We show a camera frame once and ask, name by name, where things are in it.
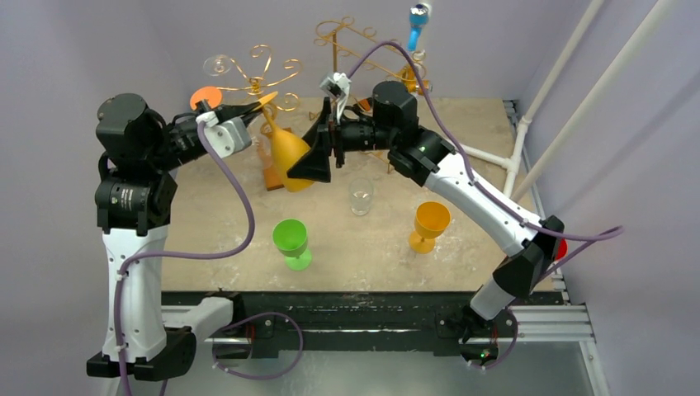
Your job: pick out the orange pipe fitting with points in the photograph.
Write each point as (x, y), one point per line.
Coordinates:
(408, 77)

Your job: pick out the yellow goblet front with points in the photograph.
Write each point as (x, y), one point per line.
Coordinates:
(430, 221)

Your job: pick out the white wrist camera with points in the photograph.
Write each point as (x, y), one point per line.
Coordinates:
(223, 137)
(337, 86)

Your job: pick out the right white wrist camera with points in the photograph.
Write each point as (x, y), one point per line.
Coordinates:
(337, 86)

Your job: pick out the yellow goblet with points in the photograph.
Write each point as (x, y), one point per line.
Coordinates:
(286, 148)
(430, 221)

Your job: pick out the red plastic goblet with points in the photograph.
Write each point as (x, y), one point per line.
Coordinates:
(561, 250)

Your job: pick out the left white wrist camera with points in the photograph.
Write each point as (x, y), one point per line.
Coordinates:
(223, 137)

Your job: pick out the orange plastic goblet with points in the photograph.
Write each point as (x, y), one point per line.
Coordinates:
(212, 95)

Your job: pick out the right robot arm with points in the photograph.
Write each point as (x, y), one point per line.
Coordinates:
(529, 242)

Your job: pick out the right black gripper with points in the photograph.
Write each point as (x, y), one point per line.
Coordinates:
(335, 144)

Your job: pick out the clear glass front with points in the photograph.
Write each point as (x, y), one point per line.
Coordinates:
(263, 150)

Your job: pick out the gold rectangular wire rack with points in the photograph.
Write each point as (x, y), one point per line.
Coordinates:
(347, 42)

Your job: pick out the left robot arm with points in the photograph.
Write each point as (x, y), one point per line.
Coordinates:
(134, 198)

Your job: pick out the gold scroll glass rack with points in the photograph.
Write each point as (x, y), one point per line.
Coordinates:
(256, 86)

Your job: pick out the small orange black object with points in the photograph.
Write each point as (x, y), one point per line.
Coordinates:
(364, 105)

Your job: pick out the tall clear flute glass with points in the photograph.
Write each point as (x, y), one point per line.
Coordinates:
(217, 65)

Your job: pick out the green plastic goblet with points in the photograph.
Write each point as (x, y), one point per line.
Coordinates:
(290, 237)

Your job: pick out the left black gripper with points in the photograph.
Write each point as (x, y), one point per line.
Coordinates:
(235, 110)

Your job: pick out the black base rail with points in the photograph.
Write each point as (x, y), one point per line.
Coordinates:
(393, 321)

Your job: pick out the white pvc pipe frame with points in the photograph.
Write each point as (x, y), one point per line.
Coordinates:
(612, 122)

